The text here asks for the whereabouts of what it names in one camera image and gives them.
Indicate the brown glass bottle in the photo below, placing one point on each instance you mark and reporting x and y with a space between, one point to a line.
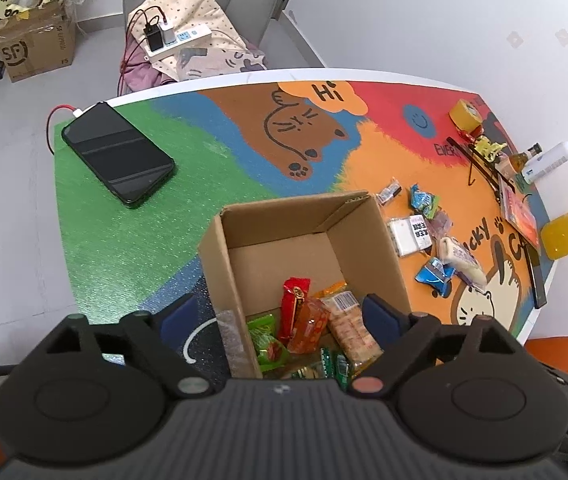
521 159

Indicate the orange snack packet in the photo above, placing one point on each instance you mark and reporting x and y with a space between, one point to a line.
309 330

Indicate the yellow tape roll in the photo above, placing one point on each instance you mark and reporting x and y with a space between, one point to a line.
466 115

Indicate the black smartphone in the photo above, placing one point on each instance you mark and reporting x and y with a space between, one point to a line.
116 152

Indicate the black charger plug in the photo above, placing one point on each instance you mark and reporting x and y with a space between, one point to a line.
153 36

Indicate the green striped multi packet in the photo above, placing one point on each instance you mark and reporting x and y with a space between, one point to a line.
331 366

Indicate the green snack packet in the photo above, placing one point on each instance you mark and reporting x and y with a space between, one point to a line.
266 342

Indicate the black remote control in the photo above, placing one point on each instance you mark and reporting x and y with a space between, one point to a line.
536 275

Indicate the silver small snack packet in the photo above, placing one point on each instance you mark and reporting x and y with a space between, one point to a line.
388 193

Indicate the pink book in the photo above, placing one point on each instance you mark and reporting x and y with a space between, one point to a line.
521 215

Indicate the white charger plug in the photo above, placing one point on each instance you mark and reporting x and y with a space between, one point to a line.
168 35

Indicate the rice cracker packet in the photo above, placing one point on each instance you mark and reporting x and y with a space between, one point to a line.
351 327

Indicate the cardboard box with logo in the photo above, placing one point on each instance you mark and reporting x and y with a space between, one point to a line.
34 45

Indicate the white packet with black label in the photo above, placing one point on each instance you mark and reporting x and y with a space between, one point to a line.
410 234

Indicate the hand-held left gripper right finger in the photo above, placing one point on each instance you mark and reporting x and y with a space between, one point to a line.
381 317

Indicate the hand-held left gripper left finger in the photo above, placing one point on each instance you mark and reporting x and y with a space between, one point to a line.
179 316

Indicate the blue snack packet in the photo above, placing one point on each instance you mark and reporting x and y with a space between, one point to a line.
433 275

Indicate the yellow hair claw clip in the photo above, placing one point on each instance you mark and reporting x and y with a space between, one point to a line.
488 147

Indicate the patterned cushion with charger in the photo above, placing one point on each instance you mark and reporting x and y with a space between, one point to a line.
199 5

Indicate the small purple clear packet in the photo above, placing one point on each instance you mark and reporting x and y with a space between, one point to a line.
442 224

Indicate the white spray bottle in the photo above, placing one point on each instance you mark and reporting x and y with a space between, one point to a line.
548 160

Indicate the red snack packet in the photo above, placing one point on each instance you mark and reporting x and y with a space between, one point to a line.
294 310

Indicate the blue-green snack packet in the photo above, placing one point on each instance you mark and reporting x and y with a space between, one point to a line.
423 200

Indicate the white power strip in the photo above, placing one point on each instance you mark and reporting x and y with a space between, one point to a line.
184 40

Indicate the long white bread roll packet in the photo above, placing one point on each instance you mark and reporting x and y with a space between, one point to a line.
463 260

